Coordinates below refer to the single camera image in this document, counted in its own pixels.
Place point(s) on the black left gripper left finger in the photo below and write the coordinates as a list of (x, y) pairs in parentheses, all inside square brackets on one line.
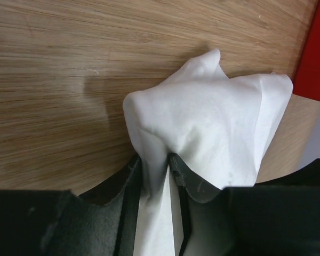
[(101, 221)]

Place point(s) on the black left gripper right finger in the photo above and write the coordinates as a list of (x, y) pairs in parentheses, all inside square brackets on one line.
[(276, 217)]

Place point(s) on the white t-shirt with print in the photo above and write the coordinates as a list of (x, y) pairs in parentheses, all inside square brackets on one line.
[(220, 127)]

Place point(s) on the red plastic bin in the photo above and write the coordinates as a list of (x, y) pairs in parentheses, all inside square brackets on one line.
[(307, 76)]

